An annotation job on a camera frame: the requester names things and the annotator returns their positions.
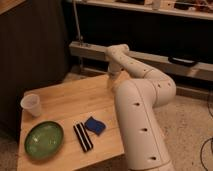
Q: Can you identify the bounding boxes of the blue sponge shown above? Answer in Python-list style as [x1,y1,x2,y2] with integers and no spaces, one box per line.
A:
[84,117,106,135]

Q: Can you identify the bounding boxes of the grey metal baseboard rail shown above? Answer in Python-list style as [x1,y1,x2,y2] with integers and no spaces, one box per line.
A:
[69,41,213,82]

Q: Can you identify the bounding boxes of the black white striped block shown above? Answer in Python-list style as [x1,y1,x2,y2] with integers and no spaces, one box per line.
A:
[73,122,93,152]

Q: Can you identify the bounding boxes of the black floor cable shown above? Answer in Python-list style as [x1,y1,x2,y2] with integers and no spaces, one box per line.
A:
[199,93,213,171]

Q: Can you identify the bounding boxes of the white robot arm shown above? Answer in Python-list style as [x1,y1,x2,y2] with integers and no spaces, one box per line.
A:
[106,44,176,171]

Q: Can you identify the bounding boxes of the white wall shelf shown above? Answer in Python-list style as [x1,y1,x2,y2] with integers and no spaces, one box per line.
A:
[66,0,213,21]

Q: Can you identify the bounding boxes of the green glass bowl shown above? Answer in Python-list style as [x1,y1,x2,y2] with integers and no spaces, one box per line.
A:
[24,121,64,160]

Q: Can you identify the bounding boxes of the clear plastic cup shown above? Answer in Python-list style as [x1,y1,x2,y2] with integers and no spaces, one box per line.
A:
[20,94,42,117]

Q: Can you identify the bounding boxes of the black handle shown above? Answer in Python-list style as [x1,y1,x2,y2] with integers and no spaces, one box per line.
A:
[168,57,198,67]

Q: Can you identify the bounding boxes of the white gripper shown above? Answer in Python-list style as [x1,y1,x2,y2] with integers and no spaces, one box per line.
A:
[107,60,122,89]

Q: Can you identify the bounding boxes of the wooden table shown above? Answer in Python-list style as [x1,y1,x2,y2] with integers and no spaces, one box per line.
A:
[17,72,129,171]

